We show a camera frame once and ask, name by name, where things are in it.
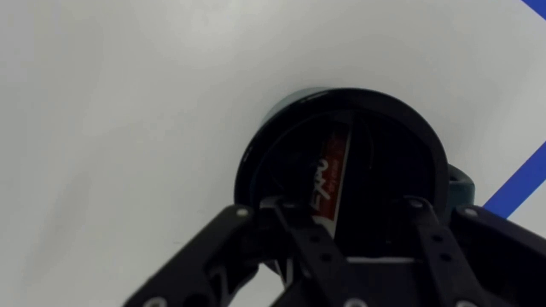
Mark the red snack packet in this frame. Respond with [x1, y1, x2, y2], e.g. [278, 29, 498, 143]
[305, 126, 355, 237]

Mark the short blue tape line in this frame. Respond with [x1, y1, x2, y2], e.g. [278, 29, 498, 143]
[520, 0, 546, 22]

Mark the dark teal cup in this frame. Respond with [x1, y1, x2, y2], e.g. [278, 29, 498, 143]
[232, 84, 476, 269]

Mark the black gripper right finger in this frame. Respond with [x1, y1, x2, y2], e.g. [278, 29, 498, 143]
[397, 194, 546, 307]

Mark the long blue tape line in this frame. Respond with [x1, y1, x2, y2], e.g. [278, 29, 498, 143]
[481, 142, 546, 222]

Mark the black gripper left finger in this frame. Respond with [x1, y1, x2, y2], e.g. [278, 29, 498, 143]
[121, 194, 348, 307]

